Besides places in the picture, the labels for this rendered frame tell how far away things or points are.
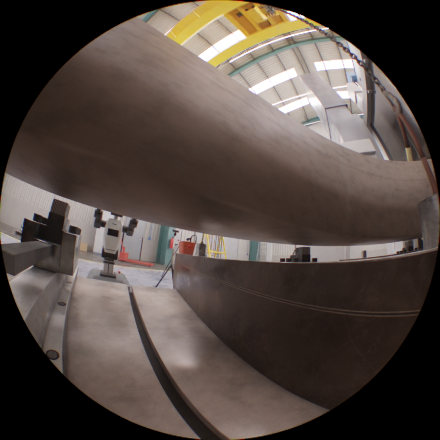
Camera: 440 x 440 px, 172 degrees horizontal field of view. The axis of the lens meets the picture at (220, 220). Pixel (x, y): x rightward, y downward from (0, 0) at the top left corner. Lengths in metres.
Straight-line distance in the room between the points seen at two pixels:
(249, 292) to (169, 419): 0.44
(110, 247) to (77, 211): 5.84
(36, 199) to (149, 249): 6.51
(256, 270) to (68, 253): 0.86
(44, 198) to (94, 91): 7.68
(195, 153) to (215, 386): 0.67
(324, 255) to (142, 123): 3.70
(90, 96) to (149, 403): 0.74
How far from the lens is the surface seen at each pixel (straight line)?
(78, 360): 0.57
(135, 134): 0.40
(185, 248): 1.43
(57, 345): 0.54
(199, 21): 11.02
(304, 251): 1.61
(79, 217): 7.54
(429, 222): 0.38
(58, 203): 1.03
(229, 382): 0.51
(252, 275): 0.48
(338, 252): 3.72
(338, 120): 3.76
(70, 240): 0.87
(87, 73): 0.56
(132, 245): 7.71
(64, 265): 0.89
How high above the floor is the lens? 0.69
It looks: 15 degrees up
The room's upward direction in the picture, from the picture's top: 5 degrees clockwise
